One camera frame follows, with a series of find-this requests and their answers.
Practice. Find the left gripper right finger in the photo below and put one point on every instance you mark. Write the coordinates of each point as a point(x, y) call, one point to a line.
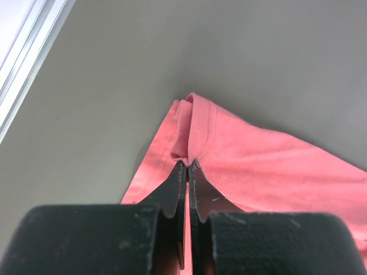
point(227, 240)

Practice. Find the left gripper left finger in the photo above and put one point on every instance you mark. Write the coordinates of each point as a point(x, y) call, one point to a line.
point(143, 238)

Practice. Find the red t shirt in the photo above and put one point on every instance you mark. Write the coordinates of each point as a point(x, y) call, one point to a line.
point(258, 170)

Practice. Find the left aluminium frame post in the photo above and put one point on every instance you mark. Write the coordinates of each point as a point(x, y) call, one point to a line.
point(28, 31)

